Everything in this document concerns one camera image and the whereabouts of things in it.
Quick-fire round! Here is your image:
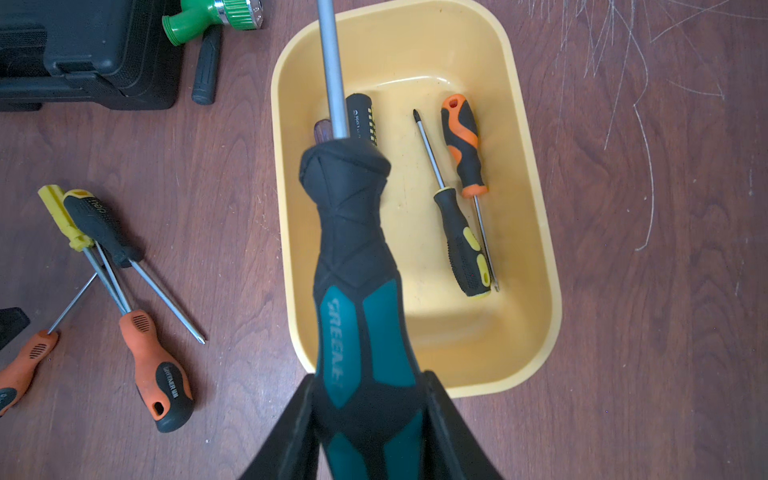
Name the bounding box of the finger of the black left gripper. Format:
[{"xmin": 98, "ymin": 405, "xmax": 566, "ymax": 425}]
[{"xmin": 0, "ymin": 307, "xmax": 30, "ymax": 349}]

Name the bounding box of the black yellow-dotted screwdriver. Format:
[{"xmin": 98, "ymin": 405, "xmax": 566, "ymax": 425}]
[{"xmin": 346, "ymin": 93, "xmax": 377, "ymax": 146}]

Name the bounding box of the yellow plastic storage box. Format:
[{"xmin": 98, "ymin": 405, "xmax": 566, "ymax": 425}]
[{"xmin": 269, "ymin": 0, "xmax": 563, "ymax": 399}]

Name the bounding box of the green black large screwdriver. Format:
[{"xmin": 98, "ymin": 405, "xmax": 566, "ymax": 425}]
[{"xmin": 299, "ymin": 1, "xmax": 424, "ymax": 479}]

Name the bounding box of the orange black stubby screwdriver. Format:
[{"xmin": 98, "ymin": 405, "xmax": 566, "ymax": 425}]
[{"xmin": 441, "ymin": 94, "xmax": 500, "ymax": 292}]

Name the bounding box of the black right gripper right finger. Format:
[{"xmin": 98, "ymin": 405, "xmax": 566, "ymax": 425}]
[{"xmin": 423, "ymin": 371, "xmax": 502, "ymax": 479}]

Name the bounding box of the yellow black phillips screwdriver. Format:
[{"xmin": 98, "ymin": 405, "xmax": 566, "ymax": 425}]
[{"xmin": 412, "ymin": 109, "xmax": 491, "ymax": 297}]

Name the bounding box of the yellow transparent handle screwdriver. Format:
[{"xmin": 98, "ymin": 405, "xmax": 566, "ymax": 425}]
[{"xmin": 38, "ymin": 184, "xmax": 130, "ymax": 315}]

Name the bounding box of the dark red handle screwdriver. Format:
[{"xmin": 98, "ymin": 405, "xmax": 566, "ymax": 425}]
[{"xmin": 313, "ymin": 118, "xmax": 334, "ymax": 145}]

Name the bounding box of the small orange screwdriver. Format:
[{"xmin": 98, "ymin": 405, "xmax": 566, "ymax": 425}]
[{"xmin": 1, "ymin": 274, "xmax": 96, "ymax": 415}]

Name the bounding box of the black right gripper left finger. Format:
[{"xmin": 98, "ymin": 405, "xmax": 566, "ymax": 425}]
[{"xmin": 240, "ymin": 374, "xmax": 319, "ymax": 479}]

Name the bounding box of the black plastic tool case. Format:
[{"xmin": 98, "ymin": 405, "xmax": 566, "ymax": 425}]
[{"xmin": 1, "ymin": 1, "xmax": 183, "ymax": 112}]

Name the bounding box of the black yellow-capped screwdriver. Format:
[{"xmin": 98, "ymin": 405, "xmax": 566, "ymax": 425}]
[{"xmin": 63, "ymin": 189, "xmax": 206, "ymax": 344}]

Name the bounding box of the orange black large screwdriver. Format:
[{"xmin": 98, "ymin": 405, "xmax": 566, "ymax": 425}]
[{"xmin": 95, "ymin": 243, "xmax": 195, "ymax": 433}]

